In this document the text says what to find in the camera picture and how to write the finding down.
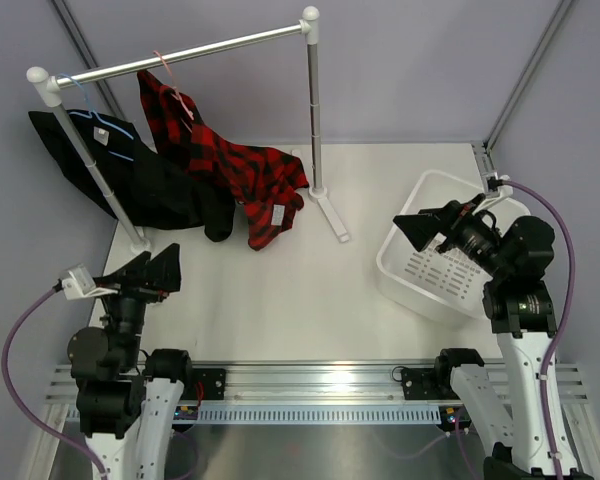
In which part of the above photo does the slotted cable duct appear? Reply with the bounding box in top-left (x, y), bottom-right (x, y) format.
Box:
top-left (173, 404), bottom-right (442, 425)

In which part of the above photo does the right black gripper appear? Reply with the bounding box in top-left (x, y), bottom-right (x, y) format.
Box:
top-left (395, 194), bottom-right (512, 281)

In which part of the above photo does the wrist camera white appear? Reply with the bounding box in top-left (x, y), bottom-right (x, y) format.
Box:
top-left (59, 264), bottom-right (116, 301)
top-left (475, 175), bottom-right (513, 212)

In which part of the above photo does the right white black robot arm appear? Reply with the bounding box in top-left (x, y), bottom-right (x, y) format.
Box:
top-left (393, 194), bottom-right (587, 479)

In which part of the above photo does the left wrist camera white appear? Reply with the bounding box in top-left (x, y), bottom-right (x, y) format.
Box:
top-left (59, 264), bottom-right (116, 301)

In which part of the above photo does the blue clothes hanger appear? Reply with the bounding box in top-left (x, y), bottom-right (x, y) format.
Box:
top-left (57, 73), bottom-right (135, 146)

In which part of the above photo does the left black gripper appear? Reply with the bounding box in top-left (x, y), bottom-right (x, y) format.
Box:
top-left (91, 242), bottom-right (181, 368)

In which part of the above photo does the pink clothes hanger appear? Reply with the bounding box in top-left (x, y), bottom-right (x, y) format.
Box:
top-left (153, 50), bottom-right (195, 121)

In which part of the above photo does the red black plaid shirt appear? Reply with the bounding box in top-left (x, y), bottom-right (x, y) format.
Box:
top-left (137, 70), bottom-right (309, 251)

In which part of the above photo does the silver white clothes rack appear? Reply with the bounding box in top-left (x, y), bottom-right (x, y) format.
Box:
top-left (26, 6), bottom-right (350, 254)

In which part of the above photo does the aluminium mounting rail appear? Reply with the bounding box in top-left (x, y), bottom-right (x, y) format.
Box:
top-left (43, 360), bottom-right (588, 405)

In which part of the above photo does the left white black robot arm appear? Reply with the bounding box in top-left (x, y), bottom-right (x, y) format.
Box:
top-left (60, 243), bottom-right (195, 479)

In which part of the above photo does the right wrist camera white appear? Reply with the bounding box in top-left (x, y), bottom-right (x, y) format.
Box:
top-left (475, 175), bottom-right (513, 212)

